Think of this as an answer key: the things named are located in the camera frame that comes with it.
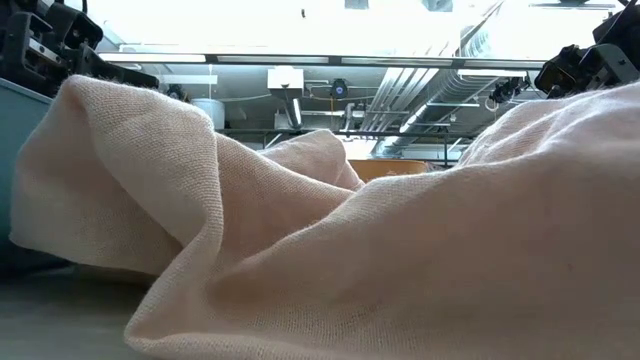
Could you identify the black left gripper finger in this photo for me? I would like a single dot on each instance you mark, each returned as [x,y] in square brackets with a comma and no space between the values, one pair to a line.
[120,70]

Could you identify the long ceiling light bar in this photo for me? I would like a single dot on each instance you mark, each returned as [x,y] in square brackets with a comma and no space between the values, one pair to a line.
[275,59]

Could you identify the silver ceiling ducts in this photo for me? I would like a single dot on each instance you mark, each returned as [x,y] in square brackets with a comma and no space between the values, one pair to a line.
[400,95]

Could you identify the yellow plastic bin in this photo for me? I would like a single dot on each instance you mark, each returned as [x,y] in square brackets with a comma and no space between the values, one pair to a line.
[387,169]

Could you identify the pink cloth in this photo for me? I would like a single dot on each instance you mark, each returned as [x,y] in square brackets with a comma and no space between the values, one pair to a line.
[400,260]

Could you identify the black device with blue lens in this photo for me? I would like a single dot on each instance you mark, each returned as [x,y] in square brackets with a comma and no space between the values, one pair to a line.
[340,89]

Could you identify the white cylinder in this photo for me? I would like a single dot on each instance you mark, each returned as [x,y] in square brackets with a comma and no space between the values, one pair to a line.
[209,112]

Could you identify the white ceiling box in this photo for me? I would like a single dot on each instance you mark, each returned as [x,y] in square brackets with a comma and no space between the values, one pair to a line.
[285,78]

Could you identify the black hanging ceiling fixture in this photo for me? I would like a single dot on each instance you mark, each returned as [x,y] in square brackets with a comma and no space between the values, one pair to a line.
[507,90]

